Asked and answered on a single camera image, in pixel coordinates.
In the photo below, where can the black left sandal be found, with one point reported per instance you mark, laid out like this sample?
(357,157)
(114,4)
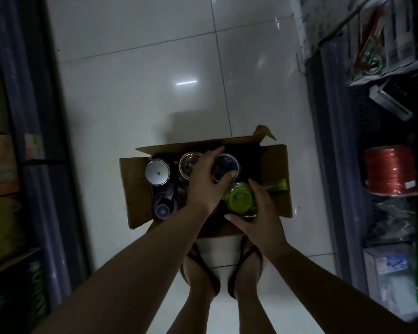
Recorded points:
(202,266)

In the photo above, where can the red and green blister pack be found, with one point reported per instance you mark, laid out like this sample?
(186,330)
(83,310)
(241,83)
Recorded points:
(369,45)

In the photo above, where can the green bottle with long neck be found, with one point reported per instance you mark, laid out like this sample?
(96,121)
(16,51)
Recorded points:
(275,186)

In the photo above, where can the person's left forearm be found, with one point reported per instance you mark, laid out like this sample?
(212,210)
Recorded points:
(136,271)

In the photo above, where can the person's right thumb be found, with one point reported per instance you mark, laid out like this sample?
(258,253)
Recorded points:
(238,220)

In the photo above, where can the black right sandal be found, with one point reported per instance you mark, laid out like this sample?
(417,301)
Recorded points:
(245,260)

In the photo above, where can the grey metal shelf rack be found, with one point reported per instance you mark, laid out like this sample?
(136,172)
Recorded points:
(338,153)

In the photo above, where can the brown cardboard box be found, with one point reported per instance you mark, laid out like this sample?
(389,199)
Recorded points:
(275,170)

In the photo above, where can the shelf price tag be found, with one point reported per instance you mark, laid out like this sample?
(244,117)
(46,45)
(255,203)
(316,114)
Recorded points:
(34,146)

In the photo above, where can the small white box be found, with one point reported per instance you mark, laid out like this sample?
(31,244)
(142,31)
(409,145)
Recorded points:
(390,98)

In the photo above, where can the white striped boxes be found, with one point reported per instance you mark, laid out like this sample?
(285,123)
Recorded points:
(400,31)

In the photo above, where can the person's right hand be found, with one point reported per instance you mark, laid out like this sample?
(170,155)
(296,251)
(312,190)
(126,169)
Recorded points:
(264,227)

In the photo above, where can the white carton with blue print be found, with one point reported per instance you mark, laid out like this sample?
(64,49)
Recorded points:
(390,281)

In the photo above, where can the person's right leg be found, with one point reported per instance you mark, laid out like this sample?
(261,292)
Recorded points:
(249,292)

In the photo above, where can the dark box with green print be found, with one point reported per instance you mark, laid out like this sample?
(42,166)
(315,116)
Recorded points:
(17,299)

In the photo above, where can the yellowish cardboard box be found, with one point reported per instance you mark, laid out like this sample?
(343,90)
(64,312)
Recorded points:
(3,229)

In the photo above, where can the person's left leg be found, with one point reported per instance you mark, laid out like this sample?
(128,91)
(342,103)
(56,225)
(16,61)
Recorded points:
(198,295)

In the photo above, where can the black sandal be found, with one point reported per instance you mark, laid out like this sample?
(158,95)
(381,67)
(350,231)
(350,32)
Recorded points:
(245,260)
(202,266)

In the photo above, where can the copper rimmed bottle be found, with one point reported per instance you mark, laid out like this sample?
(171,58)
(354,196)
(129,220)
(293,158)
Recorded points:
(188,163)

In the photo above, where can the clear plastic bag pack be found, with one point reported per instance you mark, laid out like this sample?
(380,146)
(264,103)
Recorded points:
(392,219)

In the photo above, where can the dark blue lidded bottle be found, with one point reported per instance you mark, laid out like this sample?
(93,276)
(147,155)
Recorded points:
(228,165)

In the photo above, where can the green plastic bottle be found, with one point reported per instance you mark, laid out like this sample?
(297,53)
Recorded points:
(238,198)

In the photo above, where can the person's left thumb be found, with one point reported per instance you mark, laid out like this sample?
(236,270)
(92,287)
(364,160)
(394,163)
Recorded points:
(225,179)

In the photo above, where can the person's left hand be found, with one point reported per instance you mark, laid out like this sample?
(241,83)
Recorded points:
(200,186)

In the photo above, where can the dark metal shelf rack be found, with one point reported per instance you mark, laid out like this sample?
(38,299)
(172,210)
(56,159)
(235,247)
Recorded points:
(38,170)

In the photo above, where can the person's leg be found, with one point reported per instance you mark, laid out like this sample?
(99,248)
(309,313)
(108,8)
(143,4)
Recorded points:
(198,295)
(249,292)

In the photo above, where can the orange cardboard box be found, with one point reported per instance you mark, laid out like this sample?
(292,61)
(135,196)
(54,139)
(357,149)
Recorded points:
(0,166)

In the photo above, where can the person's right forearm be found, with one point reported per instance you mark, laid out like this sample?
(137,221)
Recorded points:
(334,295)

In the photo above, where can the silver lidded bottle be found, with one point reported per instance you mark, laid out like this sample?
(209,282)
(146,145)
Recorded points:
(157,172)

